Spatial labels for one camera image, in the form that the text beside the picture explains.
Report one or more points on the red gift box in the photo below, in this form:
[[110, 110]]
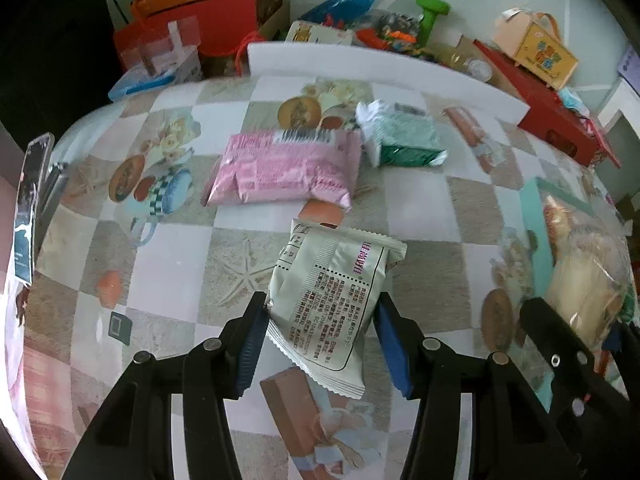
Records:
[[540, 100]]

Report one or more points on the teal-rimmed white cardboard tray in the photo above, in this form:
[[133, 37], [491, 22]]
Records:
[[532, 220]]

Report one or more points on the yellow wooden handbag box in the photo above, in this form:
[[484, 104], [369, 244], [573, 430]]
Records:
[[542, 55]]

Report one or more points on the grey flat device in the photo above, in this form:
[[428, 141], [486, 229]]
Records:
[[55, 185]]

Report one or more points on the clear bun packet orange label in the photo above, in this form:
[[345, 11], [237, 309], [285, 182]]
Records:
[[580, 280]]

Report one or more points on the large red box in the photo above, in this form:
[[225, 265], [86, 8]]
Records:
[[225, 25]]

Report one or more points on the cream snack box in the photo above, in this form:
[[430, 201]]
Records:
[[317, 32]]

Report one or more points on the white board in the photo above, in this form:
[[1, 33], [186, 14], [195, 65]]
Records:
[[375, 67]]

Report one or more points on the green dumbbell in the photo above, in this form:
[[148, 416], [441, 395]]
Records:
[[430, 15]]

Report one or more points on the teal face mask pack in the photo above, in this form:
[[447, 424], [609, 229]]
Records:
[[572, 100]]

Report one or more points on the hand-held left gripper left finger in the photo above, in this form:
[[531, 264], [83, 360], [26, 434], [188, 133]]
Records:
[[250, 350]]

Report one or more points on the white round object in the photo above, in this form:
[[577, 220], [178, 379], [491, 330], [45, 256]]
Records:
[[478, 69]]

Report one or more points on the smartphone in clear case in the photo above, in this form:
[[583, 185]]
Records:
[[30, 200]]

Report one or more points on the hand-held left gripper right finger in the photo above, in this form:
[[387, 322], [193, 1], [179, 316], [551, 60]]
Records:
[[392, 350]]

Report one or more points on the small black card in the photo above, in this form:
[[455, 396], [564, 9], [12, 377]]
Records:
[[120, 326]]

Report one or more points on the white snack packet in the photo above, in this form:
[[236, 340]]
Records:
[[325, 300]]

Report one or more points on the mint green snack packet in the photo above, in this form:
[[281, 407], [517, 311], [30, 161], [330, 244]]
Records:
[[405, 135]]

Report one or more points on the purple perforated basket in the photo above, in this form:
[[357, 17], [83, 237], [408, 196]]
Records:
[[630, 62]]

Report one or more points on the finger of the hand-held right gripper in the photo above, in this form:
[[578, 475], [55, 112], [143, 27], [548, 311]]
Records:
[[622, 355], [555, 340]]

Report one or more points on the white desk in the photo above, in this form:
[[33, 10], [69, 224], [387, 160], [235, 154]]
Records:
[[622, 102]]

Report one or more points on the clear plastic boxes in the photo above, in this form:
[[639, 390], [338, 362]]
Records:
[[160, 55]]

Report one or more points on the dark green biscuit packet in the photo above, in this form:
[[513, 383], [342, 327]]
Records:
[[629, 305]]

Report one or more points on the blue liquid bottle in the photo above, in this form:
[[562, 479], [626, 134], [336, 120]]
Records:
[[340, 5]]

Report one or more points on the pink snack packet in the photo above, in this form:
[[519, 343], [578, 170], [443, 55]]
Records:
[[280, 170]]

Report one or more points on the orange cracker packet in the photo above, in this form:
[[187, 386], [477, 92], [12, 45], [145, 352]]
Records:
[[556, 215]]

